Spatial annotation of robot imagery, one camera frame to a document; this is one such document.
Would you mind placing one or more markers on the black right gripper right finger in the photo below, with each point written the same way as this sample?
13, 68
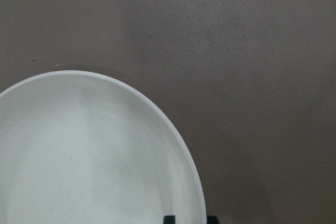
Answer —
212, 220

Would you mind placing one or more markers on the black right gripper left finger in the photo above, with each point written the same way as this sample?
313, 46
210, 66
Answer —
170, 219

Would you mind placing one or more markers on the white round plate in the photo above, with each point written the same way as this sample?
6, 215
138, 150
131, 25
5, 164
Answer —
81, 147

